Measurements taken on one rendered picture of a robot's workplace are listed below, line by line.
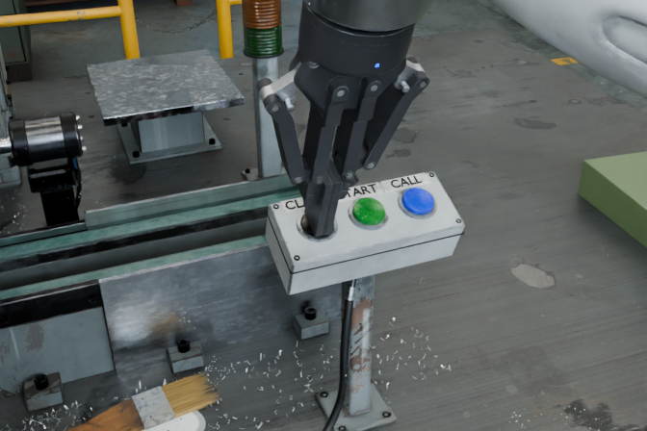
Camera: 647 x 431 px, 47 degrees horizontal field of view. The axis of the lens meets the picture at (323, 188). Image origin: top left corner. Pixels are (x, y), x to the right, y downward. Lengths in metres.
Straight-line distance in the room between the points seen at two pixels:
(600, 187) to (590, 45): 0.92
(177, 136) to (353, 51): 0.94
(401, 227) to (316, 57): 0.24
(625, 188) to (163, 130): 0.79
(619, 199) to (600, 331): 0.28
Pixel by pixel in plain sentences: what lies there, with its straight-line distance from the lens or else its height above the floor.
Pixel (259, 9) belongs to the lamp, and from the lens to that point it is 1.13.
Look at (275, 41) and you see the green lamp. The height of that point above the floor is 1.05.
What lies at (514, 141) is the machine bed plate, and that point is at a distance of 1.45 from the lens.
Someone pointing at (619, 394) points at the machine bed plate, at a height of 0.80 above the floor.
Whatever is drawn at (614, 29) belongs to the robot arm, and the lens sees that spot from 0.32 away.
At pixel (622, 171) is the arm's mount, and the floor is 0.86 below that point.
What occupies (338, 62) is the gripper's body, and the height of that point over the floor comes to 1.26.
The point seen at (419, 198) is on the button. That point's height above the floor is 1.07.
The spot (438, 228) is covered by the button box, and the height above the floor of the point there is 1.05.
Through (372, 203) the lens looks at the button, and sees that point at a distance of 0.68.
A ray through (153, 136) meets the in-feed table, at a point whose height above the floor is 0.84.
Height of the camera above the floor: 1.42
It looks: 30 degrees down
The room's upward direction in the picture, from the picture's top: straight up
